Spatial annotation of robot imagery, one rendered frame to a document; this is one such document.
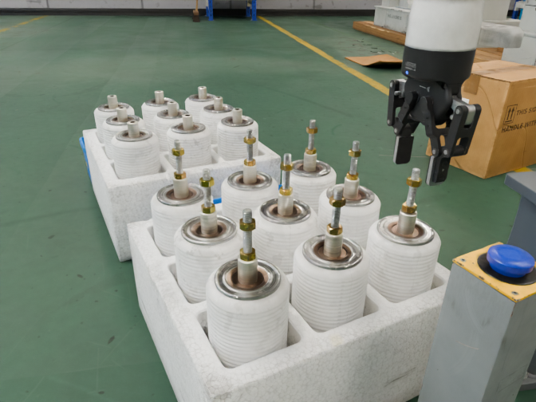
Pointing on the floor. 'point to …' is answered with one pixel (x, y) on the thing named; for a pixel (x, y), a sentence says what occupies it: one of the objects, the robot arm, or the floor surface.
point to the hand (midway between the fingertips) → (418, 163)
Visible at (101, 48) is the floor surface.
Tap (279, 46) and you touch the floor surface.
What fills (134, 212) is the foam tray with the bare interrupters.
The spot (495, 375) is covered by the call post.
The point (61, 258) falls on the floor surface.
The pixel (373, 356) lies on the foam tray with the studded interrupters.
